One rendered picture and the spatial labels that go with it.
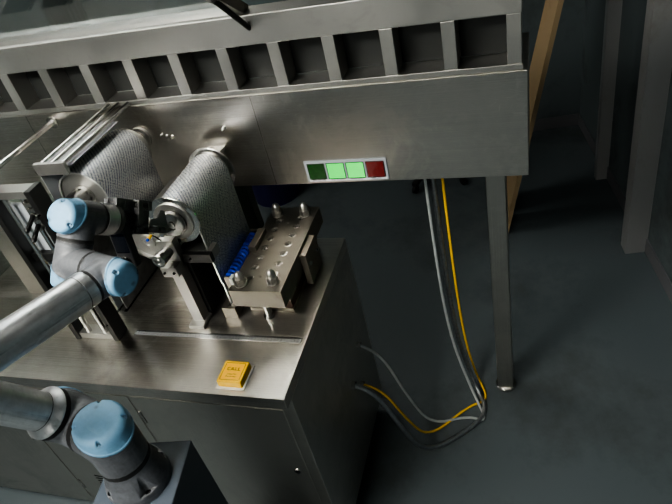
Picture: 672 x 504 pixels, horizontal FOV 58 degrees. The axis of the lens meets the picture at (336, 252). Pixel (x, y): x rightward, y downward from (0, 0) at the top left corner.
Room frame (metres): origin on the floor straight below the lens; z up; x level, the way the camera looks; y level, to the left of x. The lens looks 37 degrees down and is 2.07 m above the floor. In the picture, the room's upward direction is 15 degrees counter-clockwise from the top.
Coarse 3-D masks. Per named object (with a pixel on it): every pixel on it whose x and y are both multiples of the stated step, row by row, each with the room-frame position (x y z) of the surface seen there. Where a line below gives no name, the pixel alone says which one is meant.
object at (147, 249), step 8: (176, 176) 1.68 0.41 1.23; (168, 184) 1.64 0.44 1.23; (160, 192) 1.61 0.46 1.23; (136, 240) 1.47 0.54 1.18; (144, 240) 1.45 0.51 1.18; (152, 240) 1.44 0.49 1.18; (144, 248) 1.46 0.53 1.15; (152, 248) 1.44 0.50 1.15; (144, 256) 1.46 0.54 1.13; (152, 256) 1.45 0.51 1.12
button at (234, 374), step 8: (224, 368) 1.14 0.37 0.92; (232, 368) 1.13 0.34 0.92; (240, 368) 1.13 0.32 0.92; (248, 368) 1.13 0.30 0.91; (224, 376) 1.11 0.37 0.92; (232, 376) 1.11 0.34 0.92; (240, 376) 1.10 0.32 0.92; (224, 384) 1.10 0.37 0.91; (232, 384) 1.09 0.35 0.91; (240, 384) 1.08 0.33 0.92
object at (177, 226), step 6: (168, 210) 1.39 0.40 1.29; (168, 216) 1.38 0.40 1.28; (174, 216) 1.37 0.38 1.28; (180, 216) 1.38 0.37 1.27; (168, 222) 1.38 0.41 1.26; (174, 222) 1.37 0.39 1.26; (180, 222) 1.37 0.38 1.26; (174, 228) 1.38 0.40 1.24; (180, 228) 1.37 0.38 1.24; (174, 234) 1.38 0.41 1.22; (180, 234) 1.37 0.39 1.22
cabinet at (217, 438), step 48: (336, 288) 1.45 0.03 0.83; (336, 336) 1.36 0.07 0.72; (336, 384) 1.27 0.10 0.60; (0, 432) 1.51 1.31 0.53; (144, 432) 1.25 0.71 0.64; (192, 432) 1.18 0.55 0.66; (240, 432) 1.11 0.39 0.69; (288, 432) 1.05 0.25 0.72; (336, 432) 1.18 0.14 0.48; (0, 480) 1.61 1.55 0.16; (48, 480) 1.50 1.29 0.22; (96, 480) 1.40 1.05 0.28; (240, 480) 1.15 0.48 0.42; (288, 480) 1.08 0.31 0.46; (336, 480) 1.10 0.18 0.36
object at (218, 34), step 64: (320, 0) 1.58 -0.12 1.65; (384, 0) 1.48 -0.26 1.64; (448, 0) 1.42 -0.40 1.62; (512, 0) 1.36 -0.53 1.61; (0, 64) 1.96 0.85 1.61; (64, 64) 1.87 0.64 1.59; (128, 64) 1.78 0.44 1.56; (192, 64) 1.77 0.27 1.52; (256, 64) 1.71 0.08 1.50; (320, 64) 1.63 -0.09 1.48; (384, 64) 1.49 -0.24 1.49; (448, 64) 1.42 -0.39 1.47; (512, 64) 1.36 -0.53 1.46
